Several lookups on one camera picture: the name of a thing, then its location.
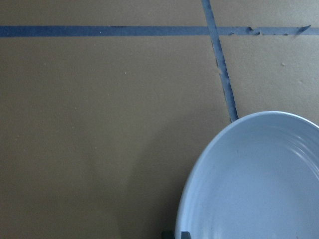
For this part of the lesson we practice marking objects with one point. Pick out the blue plate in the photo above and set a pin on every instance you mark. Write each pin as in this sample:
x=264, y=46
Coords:
x=257, y=179

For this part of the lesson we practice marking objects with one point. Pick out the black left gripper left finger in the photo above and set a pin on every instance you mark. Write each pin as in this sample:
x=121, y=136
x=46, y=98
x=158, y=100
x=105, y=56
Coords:
x=167, y=235

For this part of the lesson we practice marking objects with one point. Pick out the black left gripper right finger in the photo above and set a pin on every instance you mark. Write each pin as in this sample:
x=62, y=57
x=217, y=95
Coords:
x=185, y=235

